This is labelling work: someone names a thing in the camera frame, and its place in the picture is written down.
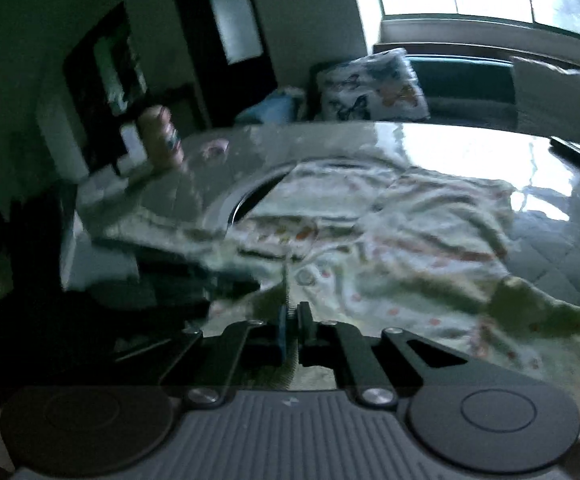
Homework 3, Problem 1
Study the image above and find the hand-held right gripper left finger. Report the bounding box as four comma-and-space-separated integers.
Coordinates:
160, 305, 292, 409

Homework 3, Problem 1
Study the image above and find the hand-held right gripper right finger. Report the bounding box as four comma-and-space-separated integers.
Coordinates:
292, 302, 491, 411

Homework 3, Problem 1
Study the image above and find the light green patterned garment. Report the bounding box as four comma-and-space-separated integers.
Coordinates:
90, 160, 580, 441

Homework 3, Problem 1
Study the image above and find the round black table hob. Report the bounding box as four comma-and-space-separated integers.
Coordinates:
209, 159, 366, 233

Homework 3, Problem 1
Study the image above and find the pale bottle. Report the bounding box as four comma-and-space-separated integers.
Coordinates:
137, 105, 183, 168

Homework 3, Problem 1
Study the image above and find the butterfly print pillow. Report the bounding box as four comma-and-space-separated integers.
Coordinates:
317, 49, 431, 122

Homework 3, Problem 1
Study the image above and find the teal bench sofa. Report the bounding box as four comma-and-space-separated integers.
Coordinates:
310, 45, 580, 131

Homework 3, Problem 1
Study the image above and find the dark door with frosted pane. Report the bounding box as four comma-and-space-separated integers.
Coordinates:
167, 0, 278, 128

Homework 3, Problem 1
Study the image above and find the dark cabinet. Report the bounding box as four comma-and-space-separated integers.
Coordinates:
64, 2, 149, 171

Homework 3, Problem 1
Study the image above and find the white square cushion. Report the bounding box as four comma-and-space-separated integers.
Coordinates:
510, 56, 580, 146

